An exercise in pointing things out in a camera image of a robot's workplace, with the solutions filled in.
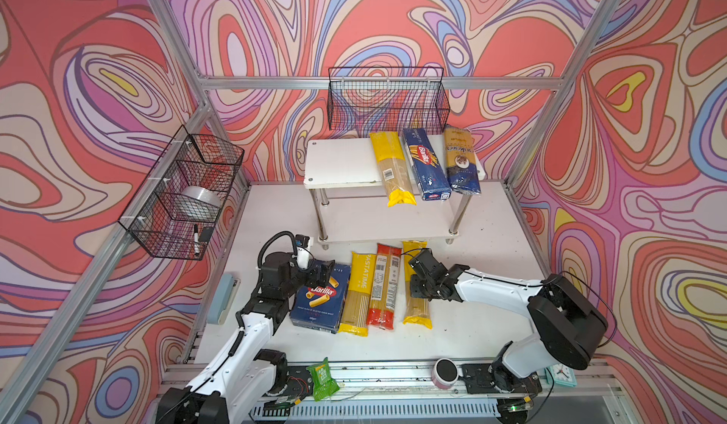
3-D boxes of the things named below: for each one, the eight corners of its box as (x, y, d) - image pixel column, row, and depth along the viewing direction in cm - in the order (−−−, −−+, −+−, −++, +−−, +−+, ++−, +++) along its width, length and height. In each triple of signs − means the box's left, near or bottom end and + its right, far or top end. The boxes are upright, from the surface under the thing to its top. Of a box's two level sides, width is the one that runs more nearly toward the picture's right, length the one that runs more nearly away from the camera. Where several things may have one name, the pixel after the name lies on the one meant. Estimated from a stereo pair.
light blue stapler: (217, 324, 88) (205, 314, 81) (230, 285, 96) (219, 273, 89) (231, 324, 88) (219, 314, 81) (242, 285, 96) (233, 273, 89)
